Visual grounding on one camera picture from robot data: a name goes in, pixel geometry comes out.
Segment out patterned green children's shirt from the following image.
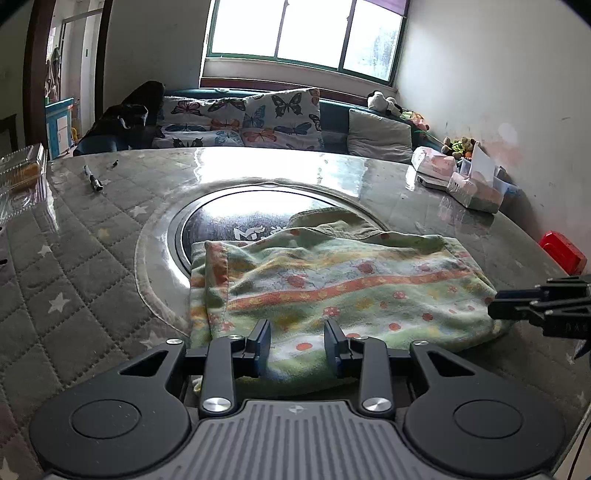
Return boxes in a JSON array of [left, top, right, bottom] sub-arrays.
[[189, 208, 509, 396]]

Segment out red plastic stool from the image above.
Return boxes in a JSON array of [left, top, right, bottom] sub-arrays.
[[538, 231, 587, 275]]

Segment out clear storage box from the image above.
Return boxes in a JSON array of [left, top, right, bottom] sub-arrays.
[[494, 166, 520, 209]]

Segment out small plush toys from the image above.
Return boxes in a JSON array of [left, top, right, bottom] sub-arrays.
[[441, 137, 476, 161]]

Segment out grey cushion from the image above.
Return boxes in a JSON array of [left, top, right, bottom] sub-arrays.
[[346, 109, 414, 163]]

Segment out round glass turntable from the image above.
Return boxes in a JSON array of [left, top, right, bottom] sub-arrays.
[[134, 178, 386, 333]]

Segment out black marker pen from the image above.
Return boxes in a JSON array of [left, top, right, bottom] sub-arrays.
[[83, 164, 103, 192]]

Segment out white plush toy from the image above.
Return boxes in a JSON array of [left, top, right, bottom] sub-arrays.
[[367, 90, 403, 117]]

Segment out blue sofa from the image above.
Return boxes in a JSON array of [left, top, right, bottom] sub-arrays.
[[74, 87, 441, 162]]

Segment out clear plastic food container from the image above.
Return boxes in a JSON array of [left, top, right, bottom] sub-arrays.
[[0, 144, 47, 226]]

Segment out right butterfly pillow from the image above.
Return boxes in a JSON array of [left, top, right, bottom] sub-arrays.
[[240, 88, 324, 151]]

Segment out butterfly pillow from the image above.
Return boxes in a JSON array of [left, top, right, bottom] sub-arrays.
[[152, 96, 245, 149], [240, 88, 324, 151]]

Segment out black bag on sofa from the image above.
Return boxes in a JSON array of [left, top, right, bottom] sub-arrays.
[[73, 80, 165, 156]]

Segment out left butterfly pillow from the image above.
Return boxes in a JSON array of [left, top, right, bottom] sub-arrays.
[[152, 96, 245, 149]]

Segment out blue white cabinet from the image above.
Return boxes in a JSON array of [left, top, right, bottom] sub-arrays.
[[45, 97, 74, 160]]

